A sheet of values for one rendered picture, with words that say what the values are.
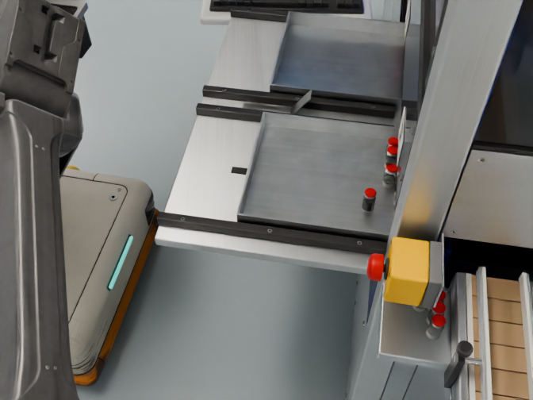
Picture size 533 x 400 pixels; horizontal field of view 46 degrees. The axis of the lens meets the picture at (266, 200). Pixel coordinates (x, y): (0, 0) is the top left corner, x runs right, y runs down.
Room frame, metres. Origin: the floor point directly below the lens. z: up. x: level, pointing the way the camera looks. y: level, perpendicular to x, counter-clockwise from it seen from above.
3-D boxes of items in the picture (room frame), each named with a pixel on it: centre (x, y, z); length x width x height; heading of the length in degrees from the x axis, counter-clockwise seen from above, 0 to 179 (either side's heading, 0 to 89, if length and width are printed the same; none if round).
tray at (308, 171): (0.75, -0.14, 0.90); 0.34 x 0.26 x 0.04; 80
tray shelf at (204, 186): (0.93, -0.10, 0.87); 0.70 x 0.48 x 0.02; 170
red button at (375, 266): (0.50, -0.17, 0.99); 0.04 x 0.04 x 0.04; 80
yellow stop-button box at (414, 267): (0.49, -0.21, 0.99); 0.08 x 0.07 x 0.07; 80
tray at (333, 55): (1.09, -0.20, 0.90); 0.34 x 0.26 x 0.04; 80
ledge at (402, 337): (0.47, -0.25, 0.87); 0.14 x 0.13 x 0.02; 80
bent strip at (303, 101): (0.95, -0.02, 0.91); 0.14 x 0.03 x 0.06; 80
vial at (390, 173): (0.75, -0.23, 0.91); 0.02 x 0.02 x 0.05
